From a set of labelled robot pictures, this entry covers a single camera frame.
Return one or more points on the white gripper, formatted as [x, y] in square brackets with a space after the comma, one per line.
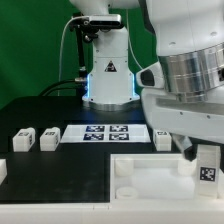
[201, 120]

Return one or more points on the white square tabletop part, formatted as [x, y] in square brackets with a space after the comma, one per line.
[155, 177]

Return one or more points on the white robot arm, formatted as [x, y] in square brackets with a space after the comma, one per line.
[183, 92]

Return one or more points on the white sheet with AprilTags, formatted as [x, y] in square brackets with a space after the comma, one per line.
[118, 133]

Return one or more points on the white left obstacle block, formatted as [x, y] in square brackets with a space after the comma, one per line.
[3, 170]

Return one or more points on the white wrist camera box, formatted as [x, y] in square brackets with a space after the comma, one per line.
[151, 77]

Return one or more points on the black camera on stand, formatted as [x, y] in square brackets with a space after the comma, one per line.
[104, 32]

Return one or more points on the white front obstacle rail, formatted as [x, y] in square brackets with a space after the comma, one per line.
[117, 212]

